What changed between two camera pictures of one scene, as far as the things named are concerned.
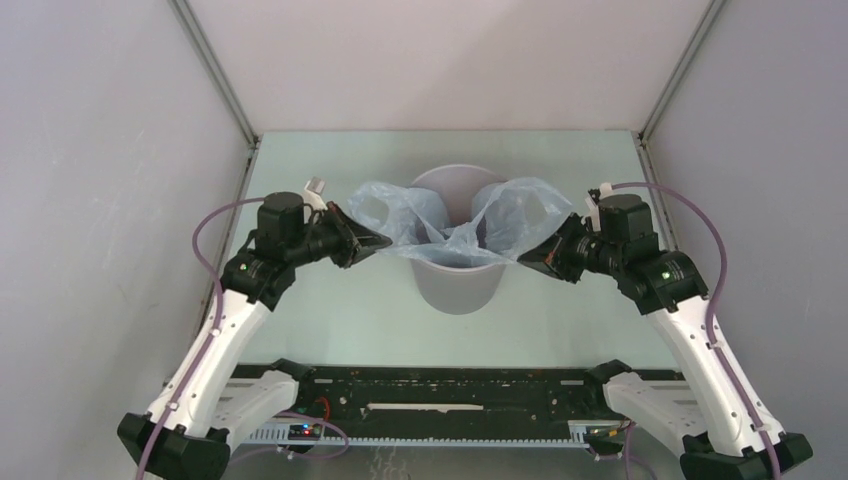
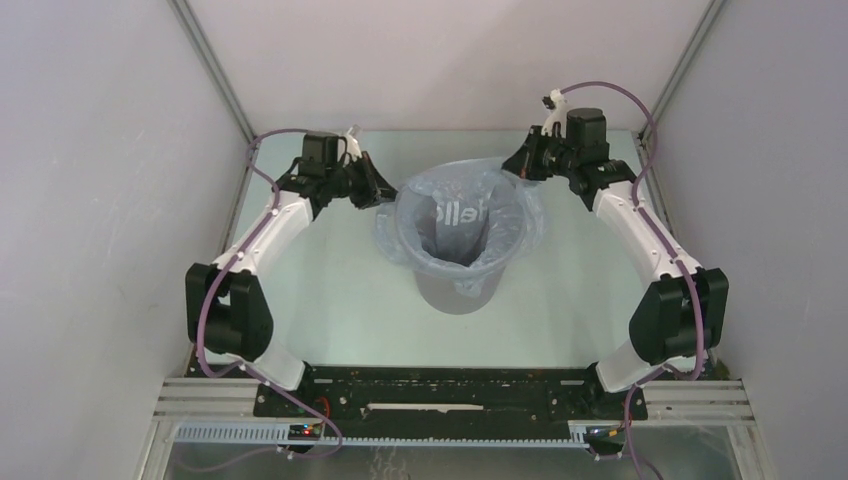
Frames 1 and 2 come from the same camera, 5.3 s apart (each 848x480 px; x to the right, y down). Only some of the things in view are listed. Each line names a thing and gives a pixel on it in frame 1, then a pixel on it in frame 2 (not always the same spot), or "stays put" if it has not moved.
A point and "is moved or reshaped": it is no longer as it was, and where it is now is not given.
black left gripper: [356, 241] → [375, 189]
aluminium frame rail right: [642, 134] stays put
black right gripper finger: [545, 257] → [525, 163]
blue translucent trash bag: [510, 218] is moved or reshaped
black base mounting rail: [451, 394] stays put
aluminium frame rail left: [232, 93] stays put
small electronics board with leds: [306, 432] stays put
